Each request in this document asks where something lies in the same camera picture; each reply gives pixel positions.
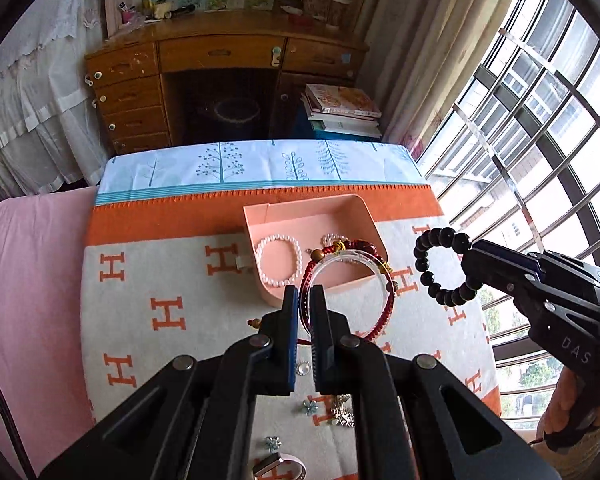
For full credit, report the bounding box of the wooden desk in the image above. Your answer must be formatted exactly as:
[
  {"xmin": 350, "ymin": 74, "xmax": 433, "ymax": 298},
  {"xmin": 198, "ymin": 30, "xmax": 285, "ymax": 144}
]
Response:
[{"xmin": 84, "ymin": 7, "xmax": 371, "ymax": 155}]

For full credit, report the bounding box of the black bead bracelet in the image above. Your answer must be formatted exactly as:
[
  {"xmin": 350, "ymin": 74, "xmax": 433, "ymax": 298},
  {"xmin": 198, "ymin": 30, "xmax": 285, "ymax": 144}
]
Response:
[{"xmin": 413, "ymin": 227, "xmax": 485, "ymax": 309}]

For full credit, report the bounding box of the rose gold band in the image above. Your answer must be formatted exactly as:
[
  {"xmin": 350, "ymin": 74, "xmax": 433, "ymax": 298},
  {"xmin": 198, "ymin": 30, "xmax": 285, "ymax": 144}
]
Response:
[{"xmin": 251, "ymin": 452, "xmax": 309, "ymax": 480}]

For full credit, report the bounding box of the beige curtain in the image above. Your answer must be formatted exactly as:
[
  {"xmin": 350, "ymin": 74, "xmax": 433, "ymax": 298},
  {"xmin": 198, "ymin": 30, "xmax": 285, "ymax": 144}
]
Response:
[{"xmin": 352, "ymin": 0, "xmax": 531, "ymax": 161}]

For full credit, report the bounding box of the silver rhinestone brooch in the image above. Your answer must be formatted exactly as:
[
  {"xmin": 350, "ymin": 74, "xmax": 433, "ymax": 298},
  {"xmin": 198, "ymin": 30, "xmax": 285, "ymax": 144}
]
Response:
[{"xmin": 329, "ymin": 394, "xmax": 357, "ymax": 429}]

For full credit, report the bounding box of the clear bangle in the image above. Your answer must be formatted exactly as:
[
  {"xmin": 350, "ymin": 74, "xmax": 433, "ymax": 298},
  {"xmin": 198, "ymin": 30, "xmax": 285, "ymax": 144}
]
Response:
[{"xmin": 307, "ymin": 254, "xmax": 394, "ymax": 342}]

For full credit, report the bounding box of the person's right hand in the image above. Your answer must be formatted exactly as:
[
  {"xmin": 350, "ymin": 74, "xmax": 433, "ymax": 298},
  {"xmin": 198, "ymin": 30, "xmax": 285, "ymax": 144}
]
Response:
[{"xmin": 542, "ymin": 375, "xmax": 581, "ymax": 456}]

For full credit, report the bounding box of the black cable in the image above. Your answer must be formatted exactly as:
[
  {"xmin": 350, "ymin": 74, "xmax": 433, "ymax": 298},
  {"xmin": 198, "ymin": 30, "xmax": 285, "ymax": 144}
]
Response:
[{"xmin": 0, "ymin": 347, "xmax": 37, "ymax": 480}]

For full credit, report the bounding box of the stack of books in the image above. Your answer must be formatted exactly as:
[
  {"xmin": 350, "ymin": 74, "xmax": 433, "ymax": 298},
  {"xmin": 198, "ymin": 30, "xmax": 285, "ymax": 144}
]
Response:
[{"xmin": 300, "ymin": 82, "xmax": 384, "ymax": 141}]

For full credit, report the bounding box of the dark bin with white rim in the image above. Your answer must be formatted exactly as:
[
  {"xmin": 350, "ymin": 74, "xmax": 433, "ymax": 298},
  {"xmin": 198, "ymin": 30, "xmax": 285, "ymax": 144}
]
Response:
[{"xmin": 212, "ymin": 97, "xmax": 262, "ymax": 124}]

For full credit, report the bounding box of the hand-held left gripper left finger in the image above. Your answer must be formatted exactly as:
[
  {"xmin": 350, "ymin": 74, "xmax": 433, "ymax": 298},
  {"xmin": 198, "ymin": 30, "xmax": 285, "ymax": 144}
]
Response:
[{"xmin": 39, "ymin": 285, "xmax": 301, "ymax": 480}]

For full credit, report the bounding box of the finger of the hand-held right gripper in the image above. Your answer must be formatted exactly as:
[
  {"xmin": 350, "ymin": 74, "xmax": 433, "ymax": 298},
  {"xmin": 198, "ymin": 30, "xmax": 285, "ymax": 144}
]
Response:
[
  {"xmin": 461, "ymin": 252, "xmax": 600, "ymax": 326},
  {"xmin": 472, "ymin": 239, "xmax": 600, "ymax": 311}
]

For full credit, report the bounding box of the white lace bed cover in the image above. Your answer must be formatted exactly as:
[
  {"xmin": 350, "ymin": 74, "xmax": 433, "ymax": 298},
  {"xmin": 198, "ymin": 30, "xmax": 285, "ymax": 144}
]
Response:
[{"xmin": 0, "ymin": 0, "xmax": 113, "ymax": 206}]

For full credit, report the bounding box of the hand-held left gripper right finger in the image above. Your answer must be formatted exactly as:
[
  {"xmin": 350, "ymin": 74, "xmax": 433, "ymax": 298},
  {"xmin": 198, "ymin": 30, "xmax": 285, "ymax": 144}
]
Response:
[{"xmin": 310, "ymin": 285, "xmax": 561, "ymax": 480}]

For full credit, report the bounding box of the pink jewelry box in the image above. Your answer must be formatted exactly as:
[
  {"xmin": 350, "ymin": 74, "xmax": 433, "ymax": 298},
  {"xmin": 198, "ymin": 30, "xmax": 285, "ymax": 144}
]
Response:
[{"xmin": 243, "ymin": 193, "xmax": 394, "ymax": 308}]

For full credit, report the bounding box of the dark red bead bracelet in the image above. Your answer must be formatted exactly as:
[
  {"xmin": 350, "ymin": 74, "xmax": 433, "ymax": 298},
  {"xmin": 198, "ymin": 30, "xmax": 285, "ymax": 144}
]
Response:
[{"xmin": 344, "ymin": 239, "xmax": 382, "ymax": 262}]

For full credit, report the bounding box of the white pearl bracelet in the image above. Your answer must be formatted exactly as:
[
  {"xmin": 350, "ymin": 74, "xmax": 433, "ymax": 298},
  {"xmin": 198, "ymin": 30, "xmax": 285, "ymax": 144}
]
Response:
[{"xmin": 255, "ymin": 233, "xmax": 304, "ymax": 288}]

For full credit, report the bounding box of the blue tree print sheet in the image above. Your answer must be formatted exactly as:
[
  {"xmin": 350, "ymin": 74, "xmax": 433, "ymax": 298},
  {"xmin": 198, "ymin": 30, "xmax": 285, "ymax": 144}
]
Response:
[{"xmin": 95, "ymin": 139, "xmax": 431, "ymax": 206}]

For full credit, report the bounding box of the pink quilt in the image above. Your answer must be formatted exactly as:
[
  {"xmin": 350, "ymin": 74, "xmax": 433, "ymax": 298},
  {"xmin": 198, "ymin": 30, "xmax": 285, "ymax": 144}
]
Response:
[{"xmin": 0, "ymin": 186, "xmax": 101, "ymax": 476}]

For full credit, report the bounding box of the window grille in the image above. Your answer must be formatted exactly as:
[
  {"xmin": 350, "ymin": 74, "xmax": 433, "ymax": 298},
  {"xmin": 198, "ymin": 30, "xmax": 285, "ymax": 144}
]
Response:
[{"xmin": 417, "ymin": 0, "xmax": 600, "ymax": 433}]

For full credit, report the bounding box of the orange letter print blanket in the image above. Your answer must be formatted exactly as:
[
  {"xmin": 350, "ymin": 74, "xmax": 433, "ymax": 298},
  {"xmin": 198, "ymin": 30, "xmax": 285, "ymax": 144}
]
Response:
[{"xmin": 80, "ymin": 184, "xmax": 504, "ymax": 480}]

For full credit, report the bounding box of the red cord bracelet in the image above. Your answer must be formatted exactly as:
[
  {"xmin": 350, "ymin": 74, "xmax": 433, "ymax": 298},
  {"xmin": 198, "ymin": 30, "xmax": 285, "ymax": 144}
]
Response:
[{"xmin": 247, "ymin": 252, "xmax": 397, "ymax": 347}]

